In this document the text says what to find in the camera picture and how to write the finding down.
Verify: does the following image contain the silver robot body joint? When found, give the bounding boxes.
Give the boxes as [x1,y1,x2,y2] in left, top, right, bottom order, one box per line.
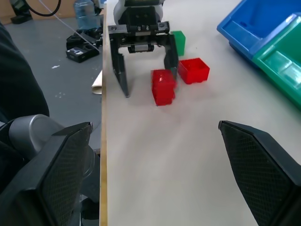
[8,114,66,163]

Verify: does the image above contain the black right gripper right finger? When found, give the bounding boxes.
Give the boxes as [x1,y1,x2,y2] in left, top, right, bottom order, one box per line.
[218,120,301,226]

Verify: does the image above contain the black box with white label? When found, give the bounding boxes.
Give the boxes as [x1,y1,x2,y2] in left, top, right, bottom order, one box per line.
[65,45,100,64]

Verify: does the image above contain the black rounded robot body shell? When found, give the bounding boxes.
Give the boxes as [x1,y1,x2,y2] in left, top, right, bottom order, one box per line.
[0,20,50,123]

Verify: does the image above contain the thin white cable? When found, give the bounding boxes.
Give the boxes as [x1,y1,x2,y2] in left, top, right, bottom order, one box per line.
[40,0,101,50]

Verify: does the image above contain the red hollow building block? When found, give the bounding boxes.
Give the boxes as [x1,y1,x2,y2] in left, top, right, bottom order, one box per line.
[177,57,211,85]

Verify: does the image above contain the green building block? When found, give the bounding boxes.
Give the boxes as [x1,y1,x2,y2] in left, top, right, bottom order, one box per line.
[170,30,186,57]

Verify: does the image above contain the green plastic bin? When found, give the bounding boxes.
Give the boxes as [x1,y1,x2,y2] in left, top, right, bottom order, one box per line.
[253,13,301,108]

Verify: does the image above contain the rolled beige paper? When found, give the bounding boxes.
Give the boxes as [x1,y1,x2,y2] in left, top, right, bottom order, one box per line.
[91,69,103,96]

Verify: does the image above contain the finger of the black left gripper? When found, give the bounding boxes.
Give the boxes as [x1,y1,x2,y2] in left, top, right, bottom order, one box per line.
[157,33,179,79]
[109,32,131,98]

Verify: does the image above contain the blue plastic bin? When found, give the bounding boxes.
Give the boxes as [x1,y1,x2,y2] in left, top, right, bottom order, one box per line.
[216,0,301,70]

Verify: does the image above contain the clear blue water bottle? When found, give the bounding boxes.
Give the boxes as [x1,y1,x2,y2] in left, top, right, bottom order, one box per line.
[74,0,102,30]

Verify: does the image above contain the black stand base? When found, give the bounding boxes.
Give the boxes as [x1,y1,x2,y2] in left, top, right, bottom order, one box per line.
[9,0,33,24]

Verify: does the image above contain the black equipment pile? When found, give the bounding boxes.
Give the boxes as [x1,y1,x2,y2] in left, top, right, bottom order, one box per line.
[66,27,104,50]

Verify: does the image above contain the black looping cable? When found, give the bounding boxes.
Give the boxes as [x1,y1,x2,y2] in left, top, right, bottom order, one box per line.
[27,0,63,17]

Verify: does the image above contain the red studded building block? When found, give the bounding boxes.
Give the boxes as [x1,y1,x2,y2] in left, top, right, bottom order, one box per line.
[150,68,177,106]

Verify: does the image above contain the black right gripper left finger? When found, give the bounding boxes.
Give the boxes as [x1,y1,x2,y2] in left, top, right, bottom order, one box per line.
[0,121,94,226]

